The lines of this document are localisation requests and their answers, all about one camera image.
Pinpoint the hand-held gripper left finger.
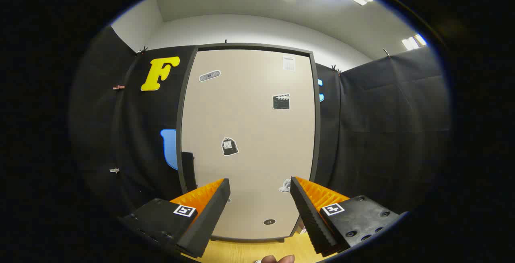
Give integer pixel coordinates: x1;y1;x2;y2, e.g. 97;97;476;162
118;178;231;259

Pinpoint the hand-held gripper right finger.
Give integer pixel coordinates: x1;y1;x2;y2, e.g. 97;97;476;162
290;176;404;255

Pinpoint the beige shoe cabinet door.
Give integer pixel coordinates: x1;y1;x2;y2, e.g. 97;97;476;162
181;49;317;240

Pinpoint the grey shoe cabinet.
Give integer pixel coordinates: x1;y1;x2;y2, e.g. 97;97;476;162
176;43;321;243

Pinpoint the black backdrop cloth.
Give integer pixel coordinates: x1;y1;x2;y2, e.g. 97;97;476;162
68;26;451;223

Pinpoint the small ceiling light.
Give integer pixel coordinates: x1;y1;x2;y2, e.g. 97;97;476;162
402;34;427;51

